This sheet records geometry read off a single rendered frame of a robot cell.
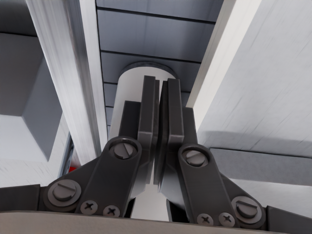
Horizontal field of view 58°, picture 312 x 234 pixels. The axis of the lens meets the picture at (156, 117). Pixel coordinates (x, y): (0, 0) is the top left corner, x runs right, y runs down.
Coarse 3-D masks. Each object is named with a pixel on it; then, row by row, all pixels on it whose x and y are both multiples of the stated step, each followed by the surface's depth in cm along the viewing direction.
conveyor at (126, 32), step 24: (96, 0) 17; (120, 0) 17; (144, 0) 17; (168, 0) 17; (192, 0) 17; (216, 0) 17; (120, 24) 19; (144, 24) 19; (168, 24) 19; (192, 24) 18; (120, 48) 21; (144, 48) 21; (168, 48) 20; (192, 48) 20; (120, 72) 23; (192, 72) 23
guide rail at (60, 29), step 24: (48, 0) 8; (72, 0) 9; (48, 24) 9; (72, 24) 9; (48, 48) 10; (72, 48) 10; (72, 72) 11; (72, 96) 12; (72, 120) 14; (96, 120) 16; (96, 144) 17
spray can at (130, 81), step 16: (144, 64) 22; (160, 64) 22; (128, 80) 21; (160, 80) 21; (128, 96) 20; (160, 96) 20; (112, 128) 20; (144, 192) 16; (144, 208) 16; (160, 208) 16
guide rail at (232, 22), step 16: (224, 0) 15; (240, 0) 13; (256, 0) 13; (224, 16) 14; (240, 16) 14; (224, 32) 14; (240, 32) 14; (208, 48) 17; (224, 48) 15; (208, 64) 17; (224, 64) 16; (208, 80) 18; (192, 96) 21; (208, 96) 19
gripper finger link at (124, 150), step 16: (112, 144) 9; (128, 144) 9; (112, 160) 9; (128, 160) 9; (96, 176) 8; (112, 176) 8; (128, 176) 8; (96, 192) 8; (112, 192) 8; (128, 192) 8; (80, 208) 7; (96, 208) 7; (112, 208) 7; (128, 208) 10
